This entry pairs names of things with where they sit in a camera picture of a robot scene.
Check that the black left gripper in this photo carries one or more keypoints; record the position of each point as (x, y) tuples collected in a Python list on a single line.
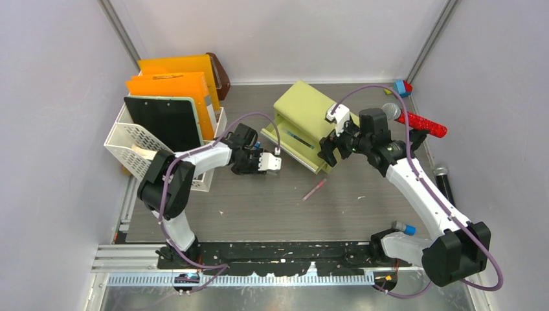
[(254, 169)]

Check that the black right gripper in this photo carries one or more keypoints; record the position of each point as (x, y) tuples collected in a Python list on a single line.
[(329, 143)]

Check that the green metal drawer cabinet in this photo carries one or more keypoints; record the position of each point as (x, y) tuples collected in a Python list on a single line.
[(301, 110)]

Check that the pink highlighter pen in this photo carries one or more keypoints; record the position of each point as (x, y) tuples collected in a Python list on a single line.
[(314, 189)]

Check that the black clipboard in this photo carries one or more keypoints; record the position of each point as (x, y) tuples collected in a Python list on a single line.
[(173, 120)]

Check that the thick orange binder folder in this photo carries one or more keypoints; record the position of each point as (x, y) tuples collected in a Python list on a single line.
[(191, 85)]

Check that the Nineteen Eighty-Four dark book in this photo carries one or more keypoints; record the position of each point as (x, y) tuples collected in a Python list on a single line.
[(143, 153)]

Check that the white plastic file rack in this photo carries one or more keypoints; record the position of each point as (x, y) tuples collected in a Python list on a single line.
[(123, 134)]

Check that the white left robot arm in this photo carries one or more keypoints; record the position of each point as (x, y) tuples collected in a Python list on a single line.
[(166, 186)]

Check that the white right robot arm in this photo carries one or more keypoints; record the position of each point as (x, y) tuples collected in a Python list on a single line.
[(456, 248)]

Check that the blue pen in drawer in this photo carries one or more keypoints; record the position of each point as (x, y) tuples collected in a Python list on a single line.
[(299, 139)]

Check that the red glitter microphone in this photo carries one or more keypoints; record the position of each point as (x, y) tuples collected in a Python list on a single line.
[(394, 113)]

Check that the brown wooden object behind rack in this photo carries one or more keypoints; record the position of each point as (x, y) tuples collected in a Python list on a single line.
[(221, 77)]

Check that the colourful toy blocks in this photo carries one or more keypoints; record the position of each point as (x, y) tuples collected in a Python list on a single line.
[(402, 87)]

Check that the thin orange folder in rack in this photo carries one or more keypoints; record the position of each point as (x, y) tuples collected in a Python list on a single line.
[(200, 63)]

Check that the black handheld microphone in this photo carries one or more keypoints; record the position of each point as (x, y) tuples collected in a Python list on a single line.
[(441, 173)]

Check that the blue silver small marker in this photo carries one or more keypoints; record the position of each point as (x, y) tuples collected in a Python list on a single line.
[(404, 228)]

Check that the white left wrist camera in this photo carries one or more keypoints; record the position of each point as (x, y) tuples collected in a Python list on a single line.
[(267, 161)]

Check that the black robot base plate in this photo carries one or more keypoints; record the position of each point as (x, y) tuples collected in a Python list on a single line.
[(285, 259)]

